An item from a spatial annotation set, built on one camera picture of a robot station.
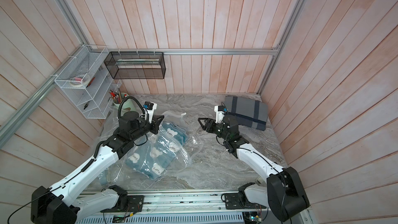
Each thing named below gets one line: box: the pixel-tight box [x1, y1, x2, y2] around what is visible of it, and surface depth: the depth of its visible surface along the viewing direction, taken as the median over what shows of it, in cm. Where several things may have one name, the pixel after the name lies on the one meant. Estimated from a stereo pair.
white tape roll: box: [69, 74, 91, 88], surface depth 76 cm
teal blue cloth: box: [125, 122, 189, 180], surface depth 81 cm
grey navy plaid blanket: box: [224, 95, 269, 132], surface depth 100 cm
